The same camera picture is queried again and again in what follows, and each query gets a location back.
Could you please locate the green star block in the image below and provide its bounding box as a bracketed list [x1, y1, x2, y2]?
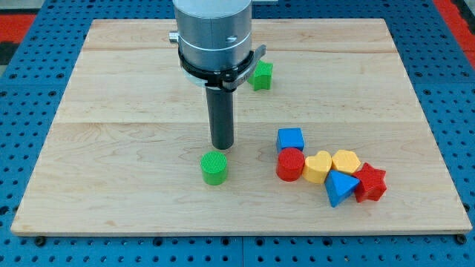
[248, 60, 273, 91]

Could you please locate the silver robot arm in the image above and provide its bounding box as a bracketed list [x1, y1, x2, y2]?
[172, 0, 253, 87]

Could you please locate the red star block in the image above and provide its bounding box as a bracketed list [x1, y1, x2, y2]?
[353, 162, 387, 202]

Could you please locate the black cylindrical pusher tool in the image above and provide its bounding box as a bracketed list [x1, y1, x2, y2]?
[206, 88, 234, 150]

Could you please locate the green cylinder block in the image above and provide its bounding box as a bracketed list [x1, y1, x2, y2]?
[200, 151, 228, 185]

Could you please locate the blue cube block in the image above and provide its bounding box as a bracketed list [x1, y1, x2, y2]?
[276, 128, 305, 153]

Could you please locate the red cylinder block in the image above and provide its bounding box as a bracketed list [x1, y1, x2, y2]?
[276, 148, 305, 182]

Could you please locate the yellow heart block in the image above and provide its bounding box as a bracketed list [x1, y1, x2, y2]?
[302, 151, 333, 184]

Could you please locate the yellow hexagon block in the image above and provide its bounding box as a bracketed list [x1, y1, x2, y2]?
[331, 150, 361, 175]

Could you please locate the blue triangle block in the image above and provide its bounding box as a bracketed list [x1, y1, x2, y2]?
[324, 170, 360, 208]

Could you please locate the wooden board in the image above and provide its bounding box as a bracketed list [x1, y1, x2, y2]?
[11, 19, 472, 237]

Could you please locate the black clamp ring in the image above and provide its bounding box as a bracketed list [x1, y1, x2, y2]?
[177, 44, 267, 93]

